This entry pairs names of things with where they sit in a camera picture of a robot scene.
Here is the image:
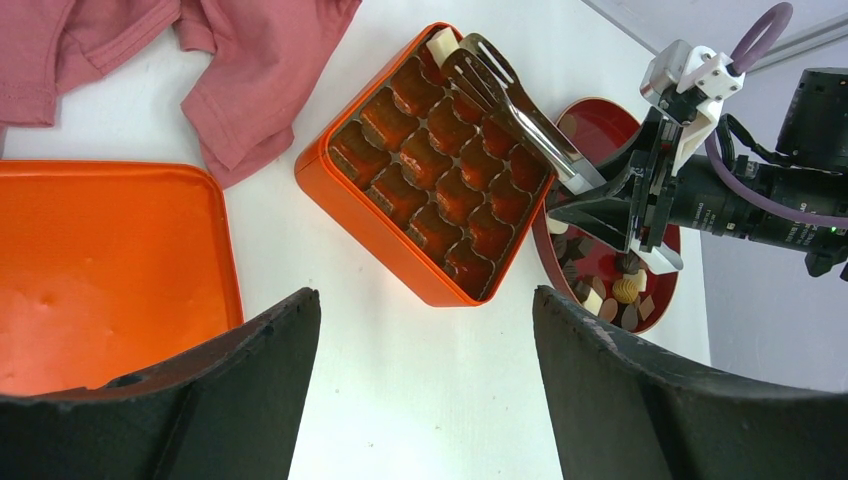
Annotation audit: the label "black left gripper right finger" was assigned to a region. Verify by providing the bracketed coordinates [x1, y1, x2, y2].
[532, 286, 847, 479]

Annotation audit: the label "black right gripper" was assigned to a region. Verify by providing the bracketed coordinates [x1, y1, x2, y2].
[546, 109, 847, 277]

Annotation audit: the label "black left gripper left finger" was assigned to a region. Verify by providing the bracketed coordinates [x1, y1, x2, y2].
[1, 288, 321, 479]

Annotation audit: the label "silver white-handled tongs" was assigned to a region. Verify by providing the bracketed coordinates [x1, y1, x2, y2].
[431, 33, 606, 195]

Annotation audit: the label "white chocolate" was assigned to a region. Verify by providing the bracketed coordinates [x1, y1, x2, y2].
[425, 27, 460, 68]

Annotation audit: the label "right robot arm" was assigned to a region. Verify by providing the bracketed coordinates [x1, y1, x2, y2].
[548, 67, 847, 277]

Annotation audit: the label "caramel ribbed chocolate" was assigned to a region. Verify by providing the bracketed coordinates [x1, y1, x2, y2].
[611, 278, 640, 305]

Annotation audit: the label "orange chocolate box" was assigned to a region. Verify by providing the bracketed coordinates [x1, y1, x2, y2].
[295, 22, 555, 307]

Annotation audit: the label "red round plate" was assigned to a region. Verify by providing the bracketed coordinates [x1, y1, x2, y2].
[532, 97, 678, 334]

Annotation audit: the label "orange box lid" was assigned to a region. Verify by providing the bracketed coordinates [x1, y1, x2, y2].
[1, 160, 244, 396]

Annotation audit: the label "pink cloth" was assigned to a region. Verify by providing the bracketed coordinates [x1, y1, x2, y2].
[1, 1, 359, 187]

